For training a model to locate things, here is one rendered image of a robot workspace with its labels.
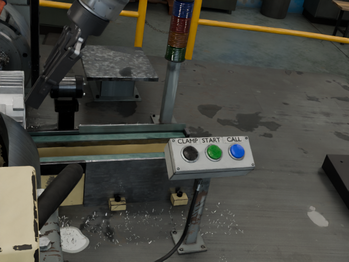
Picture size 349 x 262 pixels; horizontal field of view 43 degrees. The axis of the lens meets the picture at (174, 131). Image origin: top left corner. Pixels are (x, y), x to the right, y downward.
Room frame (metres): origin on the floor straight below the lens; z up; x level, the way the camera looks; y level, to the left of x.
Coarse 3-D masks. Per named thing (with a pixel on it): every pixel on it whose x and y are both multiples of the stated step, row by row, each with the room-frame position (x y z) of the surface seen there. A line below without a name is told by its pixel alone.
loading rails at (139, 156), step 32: (96, 128) 0.95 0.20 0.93; (128, 128) 0.98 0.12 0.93; (160, 128) 1.01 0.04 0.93; (64, 160) 0.81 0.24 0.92; (96, 160) 0.81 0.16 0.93; (128, 160) 0.84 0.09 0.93; (160, 160) 0.87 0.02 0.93; (96, 192) 0.81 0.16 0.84; (128, 192) 0.84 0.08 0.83; (160, 192) 0.87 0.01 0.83
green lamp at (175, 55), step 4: (168, 44) 1.25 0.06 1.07; (168, 48) 1.25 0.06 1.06; (172, 48) 1.24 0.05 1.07; (176, 48) 1.24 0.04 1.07; (180, 48) 1.24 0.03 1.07; (184, 48) 1.25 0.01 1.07; (168, 52) 1.25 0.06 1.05; (172, 52) 1.24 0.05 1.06; (176, 52) 1.24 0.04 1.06; (180, 52) 1.24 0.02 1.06; (184, 52) 1.26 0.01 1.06; (168, 56) 1.24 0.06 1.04; (172, 56) 1.24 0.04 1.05; (176, 56) 1.24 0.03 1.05; (180, 56) 1.24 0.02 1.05; (184, 56) 1.26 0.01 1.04; (172, 60) 1.24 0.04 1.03; (176, 60) 1.24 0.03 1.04; (180, 60) 1.25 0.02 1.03
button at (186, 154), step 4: (184, 148) 0.71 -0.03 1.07; (188, 148) 0.71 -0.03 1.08; (192, 148) 0.71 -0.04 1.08; (184, 152) 0.70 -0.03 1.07; (188, 152) 0.70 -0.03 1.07; (192, 152) 0.71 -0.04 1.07; (196, 152) 0.71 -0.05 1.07; (184, 156) 0.70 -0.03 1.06; (188, 156) 0.70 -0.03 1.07; (192, 156) 0.70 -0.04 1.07; (196, 156) 0.70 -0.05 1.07; (192, 160) 0.70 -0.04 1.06
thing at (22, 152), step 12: (12, 120) 0.61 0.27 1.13; (12, 132) 0.58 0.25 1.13; (24, 132) 0.61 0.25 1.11; (12, 144) 0.55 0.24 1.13; (24, 144) 0.58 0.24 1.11; (12, 156) 0.52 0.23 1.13; (24, 156) 0.55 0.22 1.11; (36, 156) 0.60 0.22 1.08; (36, 168) 0.56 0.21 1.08; (36, 180) 0.53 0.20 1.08
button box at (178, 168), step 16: (176, 144) 0.72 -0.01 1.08; (192, 144) 0.73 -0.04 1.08; (208, 144) 0.74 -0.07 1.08; (224, 144) 0.75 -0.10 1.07; (240, 144) 0.76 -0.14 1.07; (176, 160) 0.69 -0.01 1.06; (208, 160) 0.71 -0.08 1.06; (224, 160) 0.72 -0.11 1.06; (240, 160) 0.73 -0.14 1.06; (176, 176) 0.69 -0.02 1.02; (192, 176) 0.70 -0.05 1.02; (208, 176) 0.72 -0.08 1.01; (224, 176) 0.74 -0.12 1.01
